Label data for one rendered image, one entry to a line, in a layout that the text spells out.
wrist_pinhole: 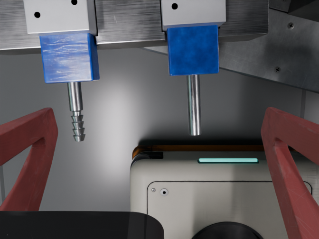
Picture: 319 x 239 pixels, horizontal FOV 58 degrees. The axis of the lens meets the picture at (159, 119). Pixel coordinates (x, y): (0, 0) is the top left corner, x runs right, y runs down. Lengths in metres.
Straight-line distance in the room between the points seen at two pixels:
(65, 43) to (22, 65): 0.98
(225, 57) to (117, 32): 0.12
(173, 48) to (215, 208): 0.75
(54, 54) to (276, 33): 0.23
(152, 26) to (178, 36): 0.03
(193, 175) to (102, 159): 0.44
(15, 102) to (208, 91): 0.75
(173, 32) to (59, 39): 0.10
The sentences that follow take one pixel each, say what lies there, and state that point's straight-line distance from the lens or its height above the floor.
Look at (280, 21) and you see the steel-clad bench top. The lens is 0.35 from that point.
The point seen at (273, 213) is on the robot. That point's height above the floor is 0.28.
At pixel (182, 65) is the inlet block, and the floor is 0.87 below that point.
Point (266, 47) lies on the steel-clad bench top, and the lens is 0.34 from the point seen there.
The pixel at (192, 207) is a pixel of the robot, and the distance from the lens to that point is 0.94.
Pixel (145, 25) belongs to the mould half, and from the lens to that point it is 0.27.
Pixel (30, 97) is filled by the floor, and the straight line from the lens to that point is 1.23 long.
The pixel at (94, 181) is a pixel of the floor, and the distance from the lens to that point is 1.23.
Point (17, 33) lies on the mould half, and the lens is 0.29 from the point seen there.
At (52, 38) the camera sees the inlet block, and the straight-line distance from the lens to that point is 0.27.
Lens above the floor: 1.12
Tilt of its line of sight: 81 degrees down
